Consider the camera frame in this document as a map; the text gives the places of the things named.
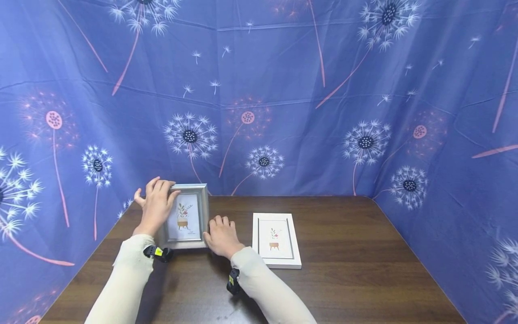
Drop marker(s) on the grey picture frame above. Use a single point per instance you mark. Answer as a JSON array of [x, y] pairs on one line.
[[188, 220]]

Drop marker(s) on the person's left forearm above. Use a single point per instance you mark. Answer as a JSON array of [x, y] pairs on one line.
[[125, 283]]

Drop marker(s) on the person's right forearm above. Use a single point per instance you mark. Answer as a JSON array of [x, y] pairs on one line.
[[271, 292]]

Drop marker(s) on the person's left hand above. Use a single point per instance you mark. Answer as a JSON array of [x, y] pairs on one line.
[[153, 209]]

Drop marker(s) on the white picture frame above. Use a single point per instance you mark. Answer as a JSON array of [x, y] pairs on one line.
[[276, 240]]

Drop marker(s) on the black wrist band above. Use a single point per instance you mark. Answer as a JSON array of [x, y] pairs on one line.
[[158, 253], [233, 281]]

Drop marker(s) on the person's right hand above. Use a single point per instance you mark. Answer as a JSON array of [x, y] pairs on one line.
[[223, 240]]

